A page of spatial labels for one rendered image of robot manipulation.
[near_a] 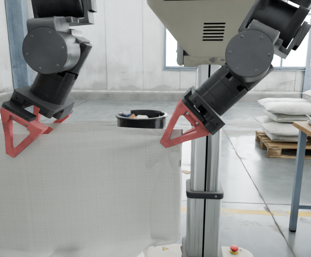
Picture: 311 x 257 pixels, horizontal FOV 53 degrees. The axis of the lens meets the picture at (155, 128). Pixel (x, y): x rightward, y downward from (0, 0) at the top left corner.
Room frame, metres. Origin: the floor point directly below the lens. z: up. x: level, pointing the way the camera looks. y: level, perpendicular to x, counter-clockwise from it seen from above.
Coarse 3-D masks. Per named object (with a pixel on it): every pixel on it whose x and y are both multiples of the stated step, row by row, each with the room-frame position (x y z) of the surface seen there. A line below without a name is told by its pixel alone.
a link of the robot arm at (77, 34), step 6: (72, 30) 0.45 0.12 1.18; (78, 30) 0.49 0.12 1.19; (78, 36) 0.48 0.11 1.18; (78, 42) 0.45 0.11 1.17; (84, 42) 0.48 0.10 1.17; (84, 48) 0.47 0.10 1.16; (90, 48) 0.49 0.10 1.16; (84, 54) 0.48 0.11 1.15; (84, 60) 0.49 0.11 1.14; (78, 66) 0.48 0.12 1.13; (60, 72) 0.48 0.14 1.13; (72, 72) 0.50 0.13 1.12; (78, 72) 0.49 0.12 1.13
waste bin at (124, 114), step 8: (120, 112) 2.86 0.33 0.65; (128, 112) 2.96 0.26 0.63; (136, 112) 3.00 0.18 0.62; (144, 112) 3.01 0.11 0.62; (152, 112) 2.99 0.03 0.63; (160, 112) 2.91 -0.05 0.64; (120, 120) 2.65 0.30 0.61; (128, 120) 2.56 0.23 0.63; (136, 120) 2.54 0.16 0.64; (144, 120) 2.54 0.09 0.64; (152, 120) 2.56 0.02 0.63; (160, 120) 2.64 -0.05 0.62; (160, 128) 2.64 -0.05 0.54
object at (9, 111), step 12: (12, 108) 0.43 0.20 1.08; (24, 108) 0.46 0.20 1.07; (12, 120) 0.45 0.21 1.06; (24, 120) 0.43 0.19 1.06; (36, 120) 0.45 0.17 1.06; (12, 132) 0.45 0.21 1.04; (36, 132) 0.43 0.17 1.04; (12, 144) 0.45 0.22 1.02; (24, 144) 0.45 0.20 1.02; (12, 156) 0.45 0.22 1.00
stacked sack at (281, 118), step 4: (264, 112) 4.07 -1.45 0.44; (268, 112) 3.89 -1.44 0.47; (268, 116) 3.86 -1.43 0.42; (272, 116) 3.70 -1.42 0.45; (276, 116) 3.61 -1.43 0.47; (280, 116) 3.58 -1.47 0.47; (284, 116) 3.57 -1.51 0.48; (288, 116) 3.57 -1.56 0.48; (292, 116) 3.57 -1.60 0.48; (296, 116) 3.57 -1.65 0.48; (300, 116) 3.57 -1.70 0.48; (304, 116) 3.58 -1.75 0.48; (276, 120) 3.56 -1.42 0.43; (280, 120) 3.55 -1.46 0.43; (284, 120) 3.55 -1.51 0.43; (288, 120) 3.54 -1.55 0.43; (292, 120) 3.53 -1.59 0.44; (296, 120) 3.78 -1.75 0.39; (300, 120) 3.72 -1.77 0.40; (304, 120) 3.66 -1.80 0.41
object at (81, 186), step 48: (0, 144) 0.46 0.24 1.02; (48, 144) 0.46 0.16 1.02; (96, 144) 0.47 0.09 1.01; (144, 144) 0.49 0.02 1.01; (0, 192) 0.46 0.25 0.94; (48, 192) 0.46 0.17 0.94; (96, 192) 0.47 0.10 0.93; (144, 192) 0.49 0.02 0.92; (0, 240) 0.47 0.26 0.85; (48, 240) 0.46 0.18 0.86; (96, 240) 0.47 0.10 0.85; (144, 240) 0.49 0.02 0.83
